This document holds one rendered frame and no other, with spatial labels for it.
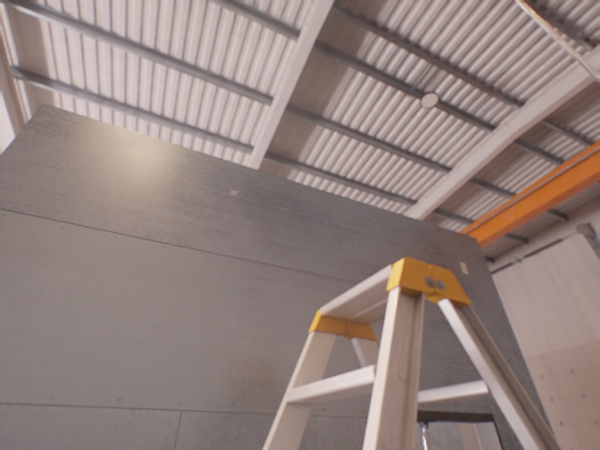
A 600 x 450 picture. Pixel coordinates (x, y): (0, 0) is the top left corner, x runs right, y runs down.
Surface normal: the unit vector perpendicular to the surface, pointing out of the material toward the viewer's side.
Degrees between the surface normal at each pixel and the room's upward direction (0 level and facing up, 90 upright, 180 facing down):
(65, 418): 90
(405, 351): 88
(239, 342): 90
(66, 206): 90
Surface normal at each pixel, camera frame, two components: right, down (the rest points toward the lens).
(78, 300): 0.41, -0.53
